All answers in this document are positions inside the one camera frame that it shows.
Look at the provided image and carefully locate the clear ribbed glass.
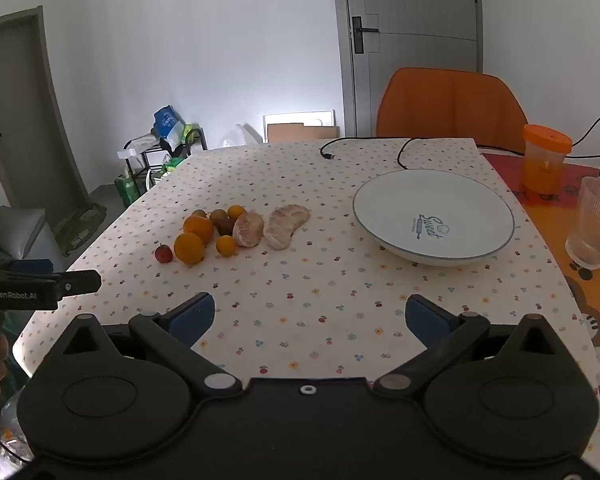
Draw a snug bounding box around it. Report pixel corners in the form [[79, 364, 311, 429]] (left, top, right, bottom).
[[565, 176, 600, 270]]

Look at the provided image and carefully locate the grey cushion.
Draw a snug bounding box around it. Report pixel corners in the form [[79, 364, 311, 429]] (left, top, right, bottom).
[[0, 206, 48, 261]]

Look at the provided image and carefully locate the brown cardboard sheet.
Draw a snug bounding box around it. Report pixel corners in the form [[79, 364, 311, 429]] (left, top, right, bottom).
[[267, 122, 337, 143]]

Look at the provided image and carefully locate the blue plastic bag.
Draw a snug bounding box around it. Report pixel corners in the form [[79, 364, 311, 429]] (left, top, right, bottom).
[[153, 105, 183, 139]]

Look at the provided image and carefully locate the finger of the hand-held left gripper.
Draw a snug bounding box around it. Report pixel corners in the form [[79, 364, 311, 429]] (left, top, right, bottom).
[[11, 258, 55, 274], [55, 269, 102, 297]]

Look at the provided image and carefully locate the green packet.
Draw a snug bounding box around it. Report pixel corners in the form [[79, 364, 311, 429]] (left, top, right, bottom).
[[152, 157, 187, 183]]

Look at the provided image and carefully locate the black cable with plug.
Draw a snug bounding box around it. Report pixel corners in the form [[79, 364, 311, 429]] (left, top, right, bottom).
[[319, 136, 421, 171]]

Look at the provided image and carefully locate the green camouflage mat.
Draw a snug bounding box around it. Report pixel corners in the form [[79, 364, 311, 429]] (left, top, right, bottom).
[[52, 202, 108, 258]]

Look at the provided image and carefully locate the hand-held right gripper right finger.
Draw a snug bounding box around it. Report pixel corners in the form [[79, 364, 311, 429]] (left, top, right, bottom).
[[372, 294, 561, 401]]

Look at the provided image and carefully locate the grey interior door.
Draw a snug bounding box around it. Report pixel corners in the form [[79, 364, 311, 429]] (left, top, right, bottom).
[[0, 7, 93, 211]]

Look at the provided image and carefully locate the white plate with blue rim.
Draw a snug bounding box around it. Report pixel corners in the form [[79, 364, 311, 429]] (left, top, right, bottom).
[[352, 169, 516, 267]]

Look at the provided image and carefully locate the black metal rack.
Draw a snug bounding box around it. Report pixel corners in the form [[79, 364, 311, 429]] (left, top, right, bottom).
[[122, 127, 208, 196]]

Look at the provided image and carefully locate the large orange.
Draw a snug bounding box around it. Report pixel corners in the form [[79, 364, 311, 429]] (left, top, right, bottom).
[[182, 216, 215, 245], [174, 232, 206, 266]]

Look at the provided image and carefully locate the black door handle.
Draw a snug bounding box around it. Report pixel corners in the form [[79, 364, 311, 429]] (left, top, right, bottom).
[[351, 16, 381, 54]]

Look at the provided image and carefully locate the white framed board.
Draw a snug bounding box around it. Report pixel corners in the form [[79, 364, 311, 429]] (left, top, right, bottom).
[[262, 109, 337, 143]]

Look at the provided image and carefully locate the orange chair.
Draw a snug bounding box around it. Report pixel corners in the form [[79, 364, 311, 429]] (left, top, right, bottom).
[[375, 67, 528, 153]]

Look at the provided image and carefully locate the green bag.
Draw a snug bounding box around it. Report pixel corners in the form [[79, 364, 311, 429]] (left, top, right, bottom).
[[115, 172, 141, 207]]

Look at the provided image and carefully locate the orange printed table cover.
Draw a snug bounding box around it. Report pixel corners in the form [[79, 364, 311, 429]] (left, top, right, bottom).
[[480, 150, 600, 446]]

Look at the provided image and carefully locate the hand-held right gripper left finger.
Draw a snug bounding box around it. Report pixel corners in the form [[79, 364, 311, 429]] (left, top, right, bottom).
[[62, 292, 243, 401]]

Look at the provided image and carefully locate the orange lidded plastic cup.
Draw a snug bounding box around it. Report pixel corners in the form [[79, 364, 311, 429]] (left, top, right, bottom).
[[523, 124, 573, 193]]

